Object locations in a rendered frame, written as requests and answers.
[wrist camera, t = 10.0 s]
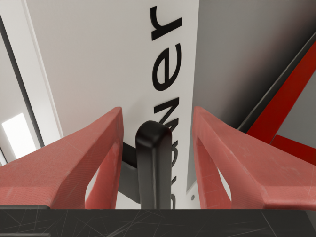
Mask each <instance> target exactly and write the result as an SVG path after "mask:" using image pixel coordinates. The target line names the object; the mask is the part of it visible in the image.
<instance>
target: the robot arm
mask: <svg viewBox="0 0 316 237"><path fill-rule="evenodd" d="M192 137H193V150H194V162H195V170H196V177H197V187H198V194H199V201H200V208H201V209H116V201H117V194H118V188H119V178H120V171H121V163H122V150H123V138H124V125H123V114H122V107H115V108H113V109H112V110H110V111H109V112H107V113H105V114H104V115H103V116H101V117H100V118H98V119H97V120H96V121H94V122H93V123H91V124H90V125H88V126H86V127H85V128H83V129H81V130H79V131H76V132H74V133H72V134H70V135H68V136H66V137H63V138H61V139H59V140H57V141H55V142H53V143H50V144H48V145H46V146H44V147H42V148H40V149H37V150H35V151H33V152H31V153H29V154H27V155H24V156H22V157H20V158H18V159H16V160H14V161H11V162H9V163H7V164H5V165H3V166H1V167H0V237H316V166H315V165H313V164H310V163H308V162H306V161H304V160H302V159H300V158H297V157H295V156H293V155H291V154H289V153H287V152H284V151H282V150H280V149H278V148H276V147H273V146H271V145H269V144H267V143H265V142H263V141H260V140H258V139H256V138H254V137H252V136H250V135H247V134H245V133H243V132H241V131H239V130H236V129H234V128H232V127H230V126H229V125H227V124H226V123H224V122H223V121H221V120H220V119H218V118H217V117H215V116H214V115H213V114H211V113H209V112H208V111H207V110H205V109H204V108H202V107H200V106H195V107H194V114H193V125H192ZM97 170H98V171H97ZM218 170H219V171H220V173H221V174H222V176H223V178H224V179H225V181H226V182H227V184H228V186H229V189H230V193H231V200H230V198H229V196H228V194H227V192H226V190H225V188H224V186H223V183H222V181H221V177H220V174H219V171H218ZM96 171H97V175H96V178H95V181H94V184H93V186H92V188H91V190H90V192H89V195H88V197H87V198H86V200H85V195H86V190H87V186H88V184H89V183H90V181H91V180H92V178H93V176H94V175H95V173H96Z"/></svg>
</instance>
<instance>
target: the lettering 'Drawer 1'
mask: <svg viewBox="0 0 316 237"><path fill-rule="evenodd" d="M156 11H157V6H154V7H152V8H150V18H151V23H152V25H153V27H154V28H155V29H156V30H154V31H152V32H151V34H152V41H153V40H155V39H157V38H159V37H161V36H163V35H165V34H167V33H169V32H171V31H173V30H174V29H176V28H178V27H180V26H182V17H181V18H179V19H177V20H175V21H173V22H171V23H168V24H166V25H163V26H161V25H159V24H158V22H157V16H156ZM175 47H176V51H177V66H176V69H175V72H174V74H173V76H172V77H171V78H170V79H169V48H167V49H165V50H164V51H163V52H161V54H160V55H159V56H158V57H157V59H156V61H155V63H154V66H153V71H152V82H153V86H154V88H155V89H156V90H158V91H164V90H166V89H167V88H169V87H170V86H171V85H172V84H173V83H174V81H175V80H176V78H177V76H178V73H179V70H180V66H181V59H182V52H181V45H180V43H178V44H177V45H175ZM163 59H165V82H164V83H163V84H160V83H159V82H158V78H157V72H158V67H159V65H160V63H161V62H162V60H163ZM178 105H179V97H177V98H175V99H172V100H170V101H168V102H166V103H163V104H160V105H158V106H156V107H154V114H155V113H157V112H160V111H162V110H164V109H167V108H169V107H171V106H172V107H171V109H170V110H169V111H168V112H167V114H166V115H165V116H164V117H163V118H162V119H161V120H160V122H159V123H161V124H163V123H164V122H165V121H166V120H167V118H168V117H169V116H170V115H171V113H172V112H173V111H174V110H175V108H176V107H177V106H178ZM178 124H179V118H176V119H174V120H172V121H170V122H168V123H166V124H164V125H165V126H167V127H168V128H169V127H171V126H172V127H171V128H170V129H171V132H173V130H174V129H175V128H176V127H177V125H178ZM177 145H178V140H177V141H176V142H175V143H174V144H173V145H172V151H174V160H173V162H172V167H173V166H174V164H175V163H176V160H177V157H178V150H177V148H175V147H176V146H177ZM176 177H177V176H175V177H174V179H173V180H172V184H173V183H174V182H175V181H176ZM172 184H171V185H172ZM171 199H172V201H173V208H172V209H175V204H176V199H175V195H174V194H171Z"/></svg>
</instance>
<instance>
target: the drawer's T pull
mask: <svg viewBox="0 0 316 237"><path fill-rule="evenodd" d="M135 147H136V148H134V147H132V146H130V145H128V144H126V143H124V142H123V150H122V163H121V171H120V178H119V185H118V192H120V193H122V194H123V195H125V196H126V197H128V198H129V199H131V200H133V201H134V202H136V203H138V204H141V209H171V184H172V132H171V129H170V128H168V127H167V126H165V125H163V124H161V123H158V122H156V121H152V120H148V121H146V122H144V123H143V124H142V125H141V126H140V127H139V129H138V130H137V133H136V135H135Z"/></svg>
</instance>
